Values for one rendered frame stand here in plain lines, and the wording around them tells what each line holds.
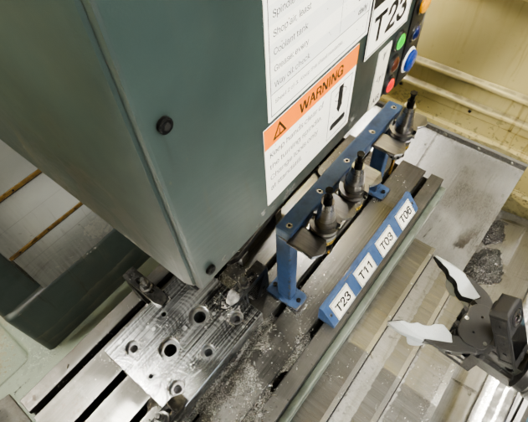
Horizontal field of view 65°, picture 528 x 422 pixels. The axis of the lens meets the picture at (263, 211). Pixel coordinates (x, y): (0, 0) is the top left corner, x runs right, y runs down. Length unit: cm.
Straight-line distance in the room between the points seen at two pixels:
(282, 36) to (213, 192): 13
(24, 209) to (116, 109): 87
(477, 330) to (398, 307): 63
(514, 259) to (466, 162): 36
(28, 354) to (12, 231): 58
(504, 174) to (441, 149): 22
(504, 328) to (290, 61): 47
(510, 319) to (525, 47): 90
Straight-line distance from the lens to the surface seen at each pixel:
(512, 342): 69
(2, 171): 102
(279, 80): 34
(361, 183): 88
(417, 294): 138
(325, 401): 120
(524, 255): 165
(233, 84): 30
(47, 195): 111
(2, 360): 167
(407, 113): 101
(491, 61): 144
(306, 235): 84
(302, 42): 36
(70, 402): 116
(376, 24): 48
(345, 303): 109
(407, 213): 126
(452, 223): 153
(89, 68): 24
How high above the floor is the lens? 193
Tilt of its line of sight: 55 degrees down
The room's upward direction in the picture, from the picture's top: 4 degrees counter-clockwise
